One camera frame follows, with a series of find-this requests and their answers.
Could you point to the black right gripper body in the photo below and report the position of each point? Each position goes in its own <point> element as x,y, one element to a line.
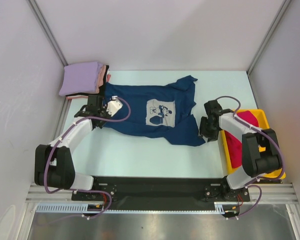
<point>208,131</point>

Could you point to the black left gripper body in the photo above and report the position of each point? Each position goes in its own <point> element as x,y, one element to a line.
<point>103,113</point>

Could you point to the navy blue printed t-shirt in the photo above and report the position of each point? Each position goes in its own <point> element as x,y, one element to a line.
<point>155,111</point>

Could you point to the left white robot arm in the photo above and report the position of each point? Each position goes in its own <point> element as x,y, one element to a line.
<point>54,168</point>

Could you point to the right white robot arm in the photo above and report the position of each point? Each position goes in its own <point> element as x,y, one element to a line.
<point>241,180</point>

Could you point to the folded black t-shirt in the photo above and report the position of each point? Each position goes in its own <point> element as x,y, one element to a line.
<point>103,88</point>

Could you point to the crimson red t-shirt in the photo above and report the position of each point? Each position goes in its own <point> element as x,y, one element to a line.
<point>235,127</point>

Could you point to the folded peach t-shirt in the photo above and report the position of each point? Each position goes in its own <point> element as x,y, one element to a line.
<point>100,79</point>

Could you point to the folded lilac t-shirt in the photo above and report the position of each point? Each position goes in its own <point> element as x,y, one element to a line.
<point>80,78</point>

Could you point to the yellow plastic bin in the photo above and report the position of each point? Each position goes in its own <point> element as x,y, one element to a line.
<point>261,154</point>

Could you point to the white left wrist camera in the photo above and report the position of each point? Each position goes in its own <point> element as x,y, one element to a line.
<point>113,106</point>

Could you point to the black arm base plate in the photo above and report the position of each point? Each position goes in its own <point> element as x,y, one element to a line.
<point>162,190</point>

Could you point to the white slotted cable duct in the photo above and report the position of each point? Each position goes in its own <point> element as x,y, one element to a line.
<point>95,208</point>

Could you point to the left aluminium corner post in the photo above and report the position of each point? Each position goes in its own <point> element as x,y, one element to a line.
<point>38,14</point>

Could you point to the aluminium corner post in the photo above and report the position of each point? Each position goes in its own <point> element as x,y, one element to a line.
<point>38,14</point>
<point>269,35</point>

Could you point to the right aluminium corner post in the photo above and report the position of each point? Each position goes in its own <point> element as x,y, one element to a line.
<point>269,35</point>

